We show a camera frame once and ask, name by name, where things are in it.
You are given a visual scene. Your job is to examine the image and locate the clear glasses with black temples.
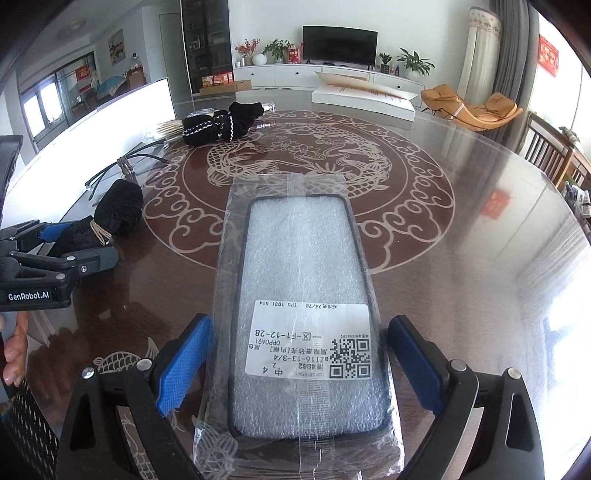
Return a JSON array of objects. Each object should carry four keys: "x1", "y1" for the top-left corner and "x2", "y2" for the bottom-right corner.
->
[{"x1": 85, "y1": 154, "x2": 169, "y2": 199}]

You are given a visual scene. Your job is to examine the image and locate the cream curtain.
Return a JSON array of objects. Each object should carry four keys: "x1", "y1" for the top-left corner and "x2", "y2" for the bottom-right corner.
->
[{"x1": 457, "y1": 7, "x2": 502, "y2": 112}]

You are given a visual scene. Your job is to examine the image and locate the red wall decoration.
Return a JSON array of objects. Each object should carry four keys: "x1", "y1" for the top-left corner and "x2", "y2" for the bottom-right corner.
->
[{"x1": 538, "y1": 34, "x2": 560, "y2": 77}]

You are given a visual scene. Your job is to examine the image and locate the grey curtain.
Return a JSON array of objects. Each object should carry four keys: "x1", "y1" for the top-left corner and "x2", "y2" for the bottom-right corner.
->
[{"x1": 485, "y1": 0, "x2": 539, "y2": 153}]

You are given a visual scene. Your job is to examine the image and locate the person's left hand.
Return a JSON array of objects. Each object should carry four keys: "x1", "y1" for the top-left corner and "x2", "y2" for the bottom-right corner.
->
[{"x1": 0, "y1": 312, "x2": 31, "y2": 388}]

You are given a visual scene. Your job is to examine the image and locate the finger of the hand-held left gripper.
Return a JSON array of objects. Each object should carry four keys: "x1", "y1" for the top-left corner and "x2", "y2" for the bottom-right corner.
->
[
  {"x1": 0, "y1": 220, "x2": 90, "y2": 254},
  {"x1": 0, "y1": 246, "x2": 119, "y2": 283}
]

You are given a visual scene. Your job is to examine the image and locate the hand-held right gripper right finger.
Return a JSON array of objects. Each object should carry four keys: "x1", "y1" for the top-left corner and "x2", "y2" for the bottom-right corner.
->
[{"x1": 387, "y1": 315, "x2": 546, "y2": 480}]

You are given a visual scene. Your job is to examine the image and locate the person's dark patterned clothing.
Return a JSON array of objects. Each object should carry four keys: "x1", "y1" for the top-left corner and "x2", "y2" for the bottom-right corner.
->
[{"x1": 0, "y1": 383, "x2": 63, "y2": 480}]

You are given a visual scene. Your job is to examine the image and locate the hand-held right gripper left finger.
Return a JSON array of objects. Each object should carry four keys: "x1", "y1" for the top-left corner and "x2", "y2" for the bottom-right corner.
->
[{"x1": 55, "y1": 314, "x2": 214, "y2": 480}]

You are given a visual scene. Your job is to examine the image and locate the white television cabinet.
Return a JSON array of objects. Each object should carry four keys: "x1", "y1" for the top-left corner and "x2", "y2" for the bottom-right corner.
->
[{"x1": 232, "y1": 62, "x2": 426, "y2": 109}]

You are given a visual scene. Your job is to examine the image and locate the black television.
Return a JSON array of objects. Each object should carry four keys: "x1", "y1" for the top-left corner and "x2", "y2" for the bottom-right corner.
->
[{"x1": 302, "y1": 25, "x2": 379, "y2": 65}]

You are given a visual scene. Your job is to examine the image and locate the large leafy potted plant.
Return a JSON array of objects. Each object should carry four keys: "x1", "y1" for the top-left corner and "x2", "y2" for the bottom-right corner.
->
[{"x1": 396, "y1": 47, "x2": 435, "y2": 79}]

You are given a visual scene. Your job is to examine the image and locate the orange rocking chair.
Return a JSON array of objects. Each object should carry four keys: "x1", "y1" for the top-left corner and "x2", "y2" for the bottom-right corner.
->
[{"x1": 420, "y1": 84, "x2": 524, "y2": 132}]

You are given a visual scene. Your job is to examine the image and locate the red flowers in vase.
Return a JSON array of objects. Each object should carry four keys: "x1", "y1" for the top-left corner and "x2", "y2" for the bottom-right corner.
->
[{"x1": 235, "y1": 39, "x2": 262, "y2": 66}]

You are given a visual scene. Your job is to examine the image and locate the dark glass display cabinet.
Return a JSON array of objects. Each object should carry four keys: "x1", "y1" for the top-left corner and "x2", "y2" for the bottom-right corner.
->
[{"x1": 180, "y1": 0, "x2": 234, "y2": 95}]

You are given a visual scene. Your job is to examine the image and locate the flat white box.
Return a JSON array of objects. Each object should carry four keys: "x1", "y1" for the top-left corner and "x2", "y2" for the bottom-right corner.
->
[{"x1": 311, "y1": 85, "x2": 416, "y2": 123}]

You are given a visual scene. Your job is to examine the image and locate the black velvet scrunchie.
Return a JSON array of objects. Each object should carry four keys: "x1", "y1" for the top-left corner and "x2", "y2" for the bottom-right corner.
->
[{"x1": 48, "y1": 179, "x2": 145, "y2": 257}]

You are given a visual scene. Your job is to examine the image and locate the dark wooden chair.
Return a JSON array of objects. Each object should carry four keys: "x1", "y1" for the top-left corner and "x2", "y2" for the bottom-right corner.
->
[{"x1": 524, "y1": 113, "x2": 578, "y2": 185}]

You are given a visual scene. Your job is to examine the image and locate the wall painting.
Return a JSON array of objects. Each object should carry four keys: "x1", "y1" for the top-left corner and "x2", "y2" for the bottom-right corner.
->
[{"x1": 107, "y1": 28, "x2": 126, "y2": 63}]

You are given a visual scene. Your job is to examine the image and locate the long beige paper strip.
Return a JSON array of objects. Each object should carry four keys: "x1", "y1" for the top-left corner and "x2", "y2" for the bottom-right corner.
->
[{"x1": 314, "y1": 71, "x2": 420, "y2": 101}]

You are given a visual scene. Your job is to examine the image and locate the phone case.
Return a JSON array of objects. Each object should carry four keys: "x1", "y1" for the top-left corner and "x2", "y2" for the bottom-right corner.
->
[{"x1": 191, "y1": 173, "x2": 402, "y2": 476}]

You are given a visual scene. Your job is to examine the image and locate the bushy potted plant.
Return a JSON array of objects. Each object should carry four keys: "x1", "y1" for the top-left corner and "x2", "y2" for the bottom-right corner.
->
[{"x1": 262, "y1": 39, "x2": 293, "y2": 64}]

